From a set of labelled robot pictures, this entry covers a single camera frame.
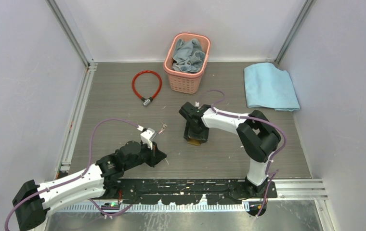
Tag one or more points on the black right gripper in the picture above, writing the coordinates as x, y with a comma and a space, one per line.
202, 136

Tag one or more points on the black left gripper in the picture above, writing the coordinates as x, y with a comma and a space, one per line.
155, 155

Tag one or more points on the brass padlock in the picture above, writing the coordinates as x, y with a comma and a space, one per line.
194, 142

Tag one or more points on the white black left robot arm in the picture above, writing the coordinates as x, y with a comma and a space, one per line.
33, 202

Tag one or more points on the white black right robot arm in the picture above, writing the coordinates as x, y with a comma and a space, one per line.
259, 137

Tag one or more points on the small keys with pink tag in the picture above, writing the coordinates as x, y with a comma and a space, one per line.
164, 126

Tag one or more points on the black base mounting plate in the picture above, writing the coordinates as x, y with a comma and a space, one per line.
186, 191

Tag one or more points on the grey cloth in basket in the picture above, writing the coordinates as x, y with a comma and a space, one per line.
188, 56

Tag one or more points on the pink plastic basket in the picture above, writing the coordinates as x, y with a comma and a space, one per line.
185, 82

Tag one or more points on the light blue folded towel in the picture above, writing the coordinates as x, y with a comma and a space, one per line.
269, 87

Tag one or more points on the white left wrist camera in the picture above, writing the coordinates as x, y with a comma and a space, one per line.
147, 135

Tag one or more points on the red cable lock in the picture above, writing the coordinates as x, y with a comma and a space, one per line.
147, 101

